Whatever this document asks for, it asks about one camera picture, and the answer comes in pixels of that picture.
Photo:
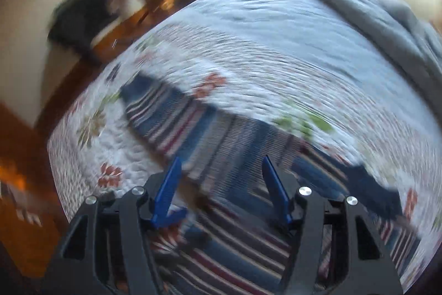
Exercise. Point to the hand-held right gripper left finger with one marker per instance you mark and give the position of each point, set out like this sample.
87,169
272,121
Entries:
169,184

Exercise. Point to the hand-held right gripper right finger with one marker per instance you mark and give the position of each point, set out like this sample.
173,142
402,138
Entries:
274,182

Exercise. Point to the striped knitted sweater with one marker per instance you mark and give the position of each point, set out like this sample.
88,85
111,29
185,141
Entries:
224,156

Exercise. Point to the floral quilted bedspread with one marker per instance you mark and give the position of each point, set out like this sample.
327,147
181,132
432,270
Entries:
262,60

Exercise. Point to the black bag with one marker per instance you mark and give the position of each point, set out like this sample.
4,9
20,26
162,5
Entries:
81,22

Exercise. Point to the grey duvet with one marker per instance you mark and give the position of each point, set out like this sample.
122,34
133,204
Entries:
380,11

